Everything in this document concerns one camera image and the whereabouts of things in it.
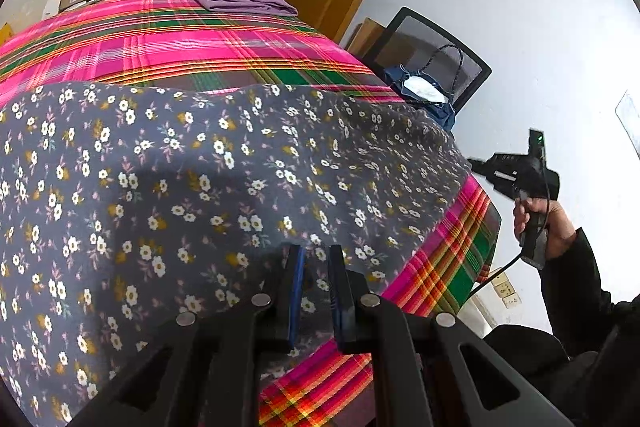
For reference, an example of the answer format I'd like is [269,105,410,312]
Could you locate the person's black clothing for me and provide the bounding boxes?
[482,302,640,427]

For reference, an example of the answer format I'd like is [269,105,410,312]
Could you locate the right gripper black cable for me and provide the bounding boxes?
[467,177,553,298]

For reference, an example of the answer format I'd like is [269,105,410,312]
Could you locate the person's right forearm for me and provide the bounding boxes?
[537,227,640,358]

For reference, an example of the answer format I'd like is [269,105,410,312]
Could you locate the grey large-flower pants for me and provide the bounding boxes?
[0,82,473,425]

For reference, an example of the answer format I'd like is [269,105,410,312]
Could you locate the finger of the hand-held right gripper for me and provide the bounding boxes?
[467,152,521,180]
[482,174,523,202]

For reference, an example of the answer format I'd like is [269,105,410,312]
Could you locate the wall socket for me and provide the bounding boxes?
[492,274,521,309]

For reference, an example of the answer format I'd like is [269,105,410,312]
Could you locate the grey wall plate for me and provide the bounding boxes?
[614,91,640,158]

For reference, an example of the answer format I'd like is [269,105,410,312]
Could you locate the blue bag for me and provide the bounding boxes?
[382,44,466,130]

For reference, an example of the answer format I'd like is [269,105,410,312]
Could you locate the pink plaid bed sheet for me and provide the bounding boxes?
[0,0,503,427]

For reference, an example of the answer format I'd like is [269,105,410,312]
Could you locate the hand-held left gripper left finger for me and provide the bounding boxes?
[65,243,307,427]

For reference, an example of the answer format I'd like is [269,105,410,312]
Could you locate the black mesh chair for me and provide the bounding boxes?
[360,7,493,118]

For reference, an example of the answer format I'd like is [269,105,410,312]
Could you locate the person's right hand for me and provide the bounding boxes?
[512,196,577,260]

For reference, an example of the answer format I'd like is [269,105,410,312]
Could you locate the flat cardboard sheet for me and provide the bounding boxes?
[345,17,388,58]

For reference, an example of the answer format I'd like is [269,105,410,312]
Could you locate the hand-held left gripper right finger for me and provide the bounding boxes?
[327,244,576,427]

